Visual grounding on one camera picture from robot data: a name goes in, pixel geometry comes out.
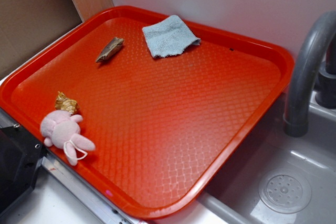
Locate tan spiral conch shell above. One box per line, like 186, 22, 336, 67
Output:
55, 91, 79, 115

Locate red plastic tray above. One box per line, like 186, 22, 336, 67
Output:
1, 6, 294, 220

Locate light blue folded cloth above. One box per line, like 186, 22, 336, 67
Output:
142, 15, 201, 58

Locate pink plush bunny toy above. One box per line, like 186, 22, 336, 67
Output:
40, 110, 96, 166

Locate grey toy sink basin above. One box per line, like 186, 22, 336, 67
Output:
199, 97, 335, 223

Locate grey curved faucet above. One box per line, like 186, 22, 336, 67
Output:
283, 10, 335, 137

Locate round sink drain strainer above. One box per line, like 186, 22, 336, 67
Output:
258, 169, 312, 214

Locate brown cardboard panel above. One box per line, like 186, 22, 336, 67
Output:
1, 0, 81, 78

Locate dark grey faucet handle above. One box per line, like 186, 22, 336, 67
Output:
315, 43, 335, 109

